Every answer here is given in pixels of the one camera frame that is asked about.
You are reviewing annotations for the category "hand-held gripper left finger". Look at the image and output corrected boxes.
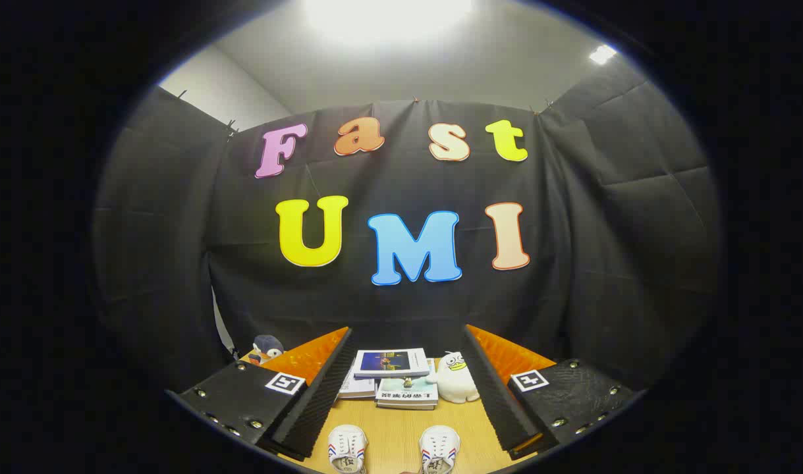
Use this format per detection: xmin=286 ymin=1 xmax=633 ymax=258
xmin=176 ymin=326 xmax=354 ymax=461

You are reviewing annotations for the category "large ceiling light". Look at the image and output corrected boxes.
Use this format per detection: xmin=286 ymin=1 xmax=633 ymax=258
xmin=302 ymin=0 xmax=474 ymax=41

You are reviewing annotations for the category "blue penguin plush toy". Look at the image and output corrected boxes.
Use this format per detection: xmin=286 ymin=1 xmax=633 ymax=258
xmin=248 ymin=334 xmax=285 ymax=366

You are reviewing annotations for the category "plain white text book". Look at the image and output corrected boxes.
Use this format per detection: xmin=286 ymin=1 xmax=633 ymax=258
xmin=339 ymin=375 xmax=377 ymax=400

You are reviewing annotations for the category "white stand pole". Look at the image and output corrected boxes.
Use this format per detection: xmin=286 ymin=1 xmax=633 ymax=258
xmin=212 ymin=288 xmax=236 ymax=361

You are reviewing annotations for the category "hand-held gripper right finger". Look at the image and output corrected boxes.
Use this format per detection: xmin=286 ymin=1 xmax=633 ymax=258
xmin=462 ymin=324 xmax=639 ymax=460

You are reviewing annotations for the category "blue night cover book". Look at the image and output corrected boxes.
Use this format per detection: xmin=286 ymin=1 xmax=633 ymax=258
xmin=353 ymin=348 xmax=431 ymax=379

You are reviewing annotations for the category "white striped canvas shoe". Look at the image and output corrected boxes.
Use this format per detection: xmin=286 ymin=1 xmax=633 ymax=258
xmin=418 ymin=425 xmax=461 ymax=474
xmin=327 ymin=425 xmax=369 ymax=474

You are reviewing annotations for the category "pale teal cover book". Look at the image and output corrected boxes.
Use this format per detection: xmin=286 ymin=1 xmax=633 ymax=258
xmin=375 ymin=377 xmax=439 ymax=406

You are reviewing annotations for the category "white duck plush toy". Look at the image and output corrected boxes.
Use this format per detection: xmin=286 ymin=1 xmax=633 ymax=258
xmin=426 ymin=351 xmax=482 ymax=404

